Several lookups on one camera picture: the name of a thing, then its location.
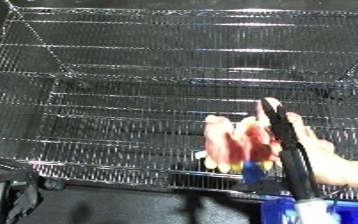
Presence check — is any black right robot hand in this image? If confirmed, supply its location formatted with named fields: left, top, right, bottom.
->
left=234, top=96, right=323, bottom=202

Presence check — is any pink bumpy soft toy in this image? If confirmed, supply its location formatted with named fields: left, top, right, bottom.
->
left=193, top=99, right=286, bottom=175

